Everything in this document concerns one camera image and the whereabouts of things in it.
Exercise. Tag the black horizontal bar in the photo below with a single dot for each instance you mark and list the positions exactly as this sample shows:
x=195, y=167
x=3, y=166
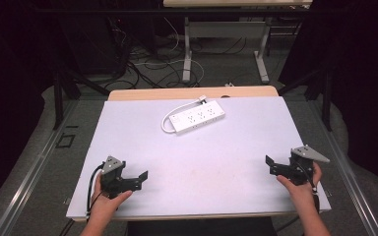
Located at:
x=164, y=11

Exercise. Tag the white table mat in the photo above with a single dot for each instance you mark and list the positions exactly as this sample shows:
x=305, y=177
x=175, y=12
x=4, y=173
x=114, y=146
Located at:
x=197, y=164

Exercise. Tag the black floor socket frame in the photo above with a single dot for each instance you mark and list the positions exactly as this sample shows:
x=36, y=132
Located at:
x=65, y=141

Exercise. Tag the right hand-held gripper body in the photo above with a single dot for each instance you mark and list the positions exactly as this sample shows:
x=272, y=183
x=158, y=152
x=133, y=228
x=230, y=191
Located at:
x=303, y=164

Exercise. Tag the aluminium floor rail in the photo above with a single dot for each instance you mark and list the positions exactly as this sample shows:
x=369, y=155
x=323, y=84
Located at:
x=347, y=170
x=29, y=170

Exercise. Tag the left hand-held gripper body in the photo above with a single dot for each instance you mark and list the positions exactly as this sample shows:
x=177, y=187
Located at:
x=112, y=177

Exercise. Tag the person's left hand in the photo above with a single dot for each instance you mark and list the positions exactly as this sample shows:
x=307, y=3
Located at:
x=106, y=205

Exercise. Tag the person's right hand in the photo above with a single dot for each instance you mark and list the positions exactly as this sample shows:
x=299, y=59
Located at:
x=298, y=191

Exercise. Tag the black metal stand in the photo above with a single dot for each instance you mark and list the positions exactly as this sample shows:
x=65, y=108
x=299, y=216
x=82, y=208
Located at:
x=325, y=95
x=60, y=95

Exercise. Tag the desk with white legs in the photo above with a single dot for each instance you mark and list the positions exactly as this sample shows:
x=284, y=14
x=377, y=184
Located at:
x=226, y=29

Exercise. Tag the white power strip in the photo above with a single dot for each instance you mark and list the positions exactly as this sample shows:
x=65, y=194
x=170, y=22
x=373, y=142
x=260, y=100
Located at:
x=198, y=117

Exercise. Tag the white power plug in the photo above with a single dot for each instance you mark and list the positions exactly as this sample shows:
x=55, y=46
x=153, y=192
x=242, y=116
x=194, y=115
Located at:
x=202, y=98

